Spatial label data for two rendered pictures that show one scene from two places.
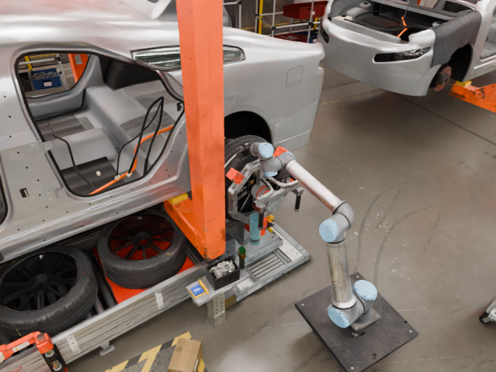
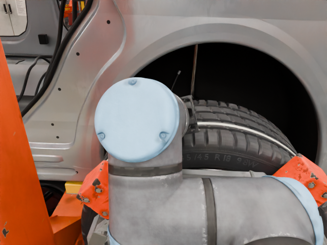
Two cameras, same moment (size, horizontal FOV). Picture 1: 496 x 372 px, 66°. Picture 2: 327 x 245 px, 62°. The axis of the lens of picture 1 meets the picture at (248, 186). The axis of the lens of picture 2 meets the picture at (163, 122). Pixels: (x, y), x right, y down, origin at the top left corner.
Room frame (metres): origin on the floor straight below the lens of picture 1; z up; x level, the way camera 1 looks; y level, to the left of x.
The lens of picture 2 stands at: (1.83, -0.30, 1.48)
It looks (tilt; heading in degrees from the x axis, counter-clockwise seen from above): 28 degrees down; 41
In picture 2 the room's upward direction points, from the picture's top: straight up
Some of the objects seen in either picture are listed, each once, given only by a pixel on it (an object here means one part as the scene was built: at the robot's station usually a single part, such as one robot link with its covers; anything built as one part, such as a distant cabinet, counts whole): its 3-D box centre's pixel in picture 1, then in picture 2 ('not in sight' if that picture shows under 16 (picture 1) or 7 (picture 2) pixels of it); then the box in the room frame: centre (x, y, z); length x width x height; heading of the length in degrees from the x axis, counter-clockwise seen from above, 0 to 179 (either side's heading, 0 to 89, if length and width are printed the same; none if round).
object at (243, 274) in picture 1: (218, 282); not in sight; (1.69, 0.18, 0.44); 0.43 x 0.17 x 0.03; 127
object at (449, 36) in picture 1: (450, 38); not in sight; (4.48, -2.24, 1.36); 0.71 x 0.30 x 0.51; 127
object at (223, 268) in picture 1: (222, 272); not in sight; (1.71, 0.16, 0.51); 0.20 x 0.14 x 0.13; 123
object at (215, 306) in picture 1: (215, 303); not in sight; (1.67, 0.21, 0.21); 0.10 x 0.10 x 0.42; 37
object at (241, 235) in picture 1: (245, 228); not in sight; (2.35, 0.01, 0.32); 0.40 x 0.30 x 0.28; 127
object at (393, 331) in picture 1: (350, 329); not in sight; (1.53, -0.78, 0.15); 0.60 x 0.60 x 0.30; 31
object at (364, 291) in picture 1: (362, 296); not in sight; (1.52, -0.77, 0.56); 0.17 x 0.15 x 0.18; 130
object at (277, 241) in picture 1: (248, 241); not in sight; (2.38, -0.02, 0.13); 0.50 x 0.36 x 0.10; 127
